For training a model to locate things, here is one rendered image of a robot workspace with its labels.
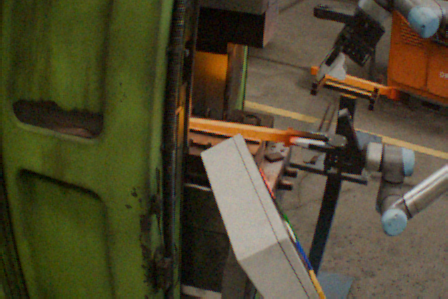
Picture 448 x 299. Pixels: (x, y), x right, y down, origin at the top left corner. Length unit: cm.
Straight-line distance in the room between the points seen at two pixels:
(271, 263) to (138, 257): 53
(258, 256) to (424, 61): 421
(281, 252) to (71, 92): 63
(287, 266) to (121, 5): 57
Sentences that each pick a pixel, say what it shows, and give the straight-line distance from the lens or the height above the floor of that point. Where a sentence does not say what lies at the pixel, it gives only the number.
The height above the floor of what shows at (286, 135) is 103.
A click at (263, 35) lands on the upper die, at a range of 140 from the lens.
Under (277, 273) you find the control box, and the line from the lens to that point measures 91.
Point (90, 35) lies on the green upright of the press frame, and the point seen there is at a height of 134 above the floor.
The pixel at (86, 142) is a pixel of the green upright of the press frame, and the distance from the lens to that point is 127.
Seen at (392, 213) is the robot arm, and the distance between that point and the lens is 149.
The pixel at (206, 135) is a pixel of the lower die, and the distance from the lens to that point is 162.
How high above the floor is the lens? 168
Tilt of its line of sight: 25 degrees down
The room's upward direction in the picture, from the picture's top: 5 degrees clockwise
